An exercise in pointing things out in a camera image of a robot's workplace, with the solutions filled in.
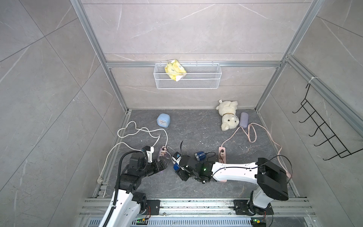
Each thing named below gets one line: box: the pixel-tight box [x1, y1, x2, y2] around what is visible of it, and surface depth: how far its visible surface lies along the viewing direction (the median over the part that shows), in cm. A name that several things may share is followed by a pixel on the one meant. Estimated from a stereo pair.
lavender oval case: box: [239, 112, 250, 129], surface depth 112 cm
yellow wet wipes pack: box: [164, 59, 187, 82], surface depth 88 cm
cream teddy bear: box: [215, 99, 240, 131], surface depth 109 cm
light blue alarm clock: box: [156, 113, 171, 129], surface depth 106 cm
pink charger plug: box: [159, 145, 167, 157], surface depth 90 cm
